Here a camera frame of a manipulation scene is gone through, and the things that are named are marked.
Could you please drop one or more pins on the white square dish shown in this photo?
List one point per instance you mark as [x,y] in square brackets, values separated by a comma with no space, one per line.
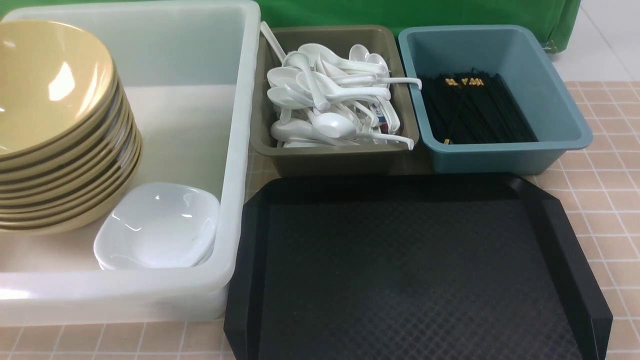
[153,254]
[162,211]

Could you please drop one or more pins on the pile of white spoons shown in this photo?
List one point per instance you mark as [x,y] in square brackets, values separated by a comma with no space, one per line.
[322,99]

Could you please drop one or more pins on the olive brown spoon bin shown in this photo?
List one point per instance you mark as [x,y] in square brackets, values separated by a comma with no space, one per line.
[322,160]

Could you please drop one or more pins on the bundle of black chopsticks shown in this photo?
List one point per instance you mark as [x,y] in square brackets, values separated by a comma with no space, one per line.
[473,107]

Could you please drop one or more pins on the black plastic serving tray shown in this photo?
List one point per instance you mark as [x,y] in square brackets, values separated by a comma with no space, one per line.
[412,267]

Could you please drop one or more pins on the white translucent plastic tub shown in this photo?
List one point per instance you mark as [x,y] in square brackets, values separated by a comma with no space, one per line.
[188,68]

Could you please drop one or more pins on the white square dish in tub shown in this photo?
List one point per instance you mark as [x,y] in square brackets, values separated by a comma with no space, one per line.
[153,254]

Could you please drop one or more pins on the blue chopstick bin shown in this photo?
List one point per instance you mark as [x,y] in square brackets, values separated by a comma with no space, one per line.
[514,53]

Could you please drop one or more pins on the stack of yellow bowls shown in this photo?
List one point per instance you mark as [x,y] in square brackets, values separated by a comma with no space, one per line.
[70,145]

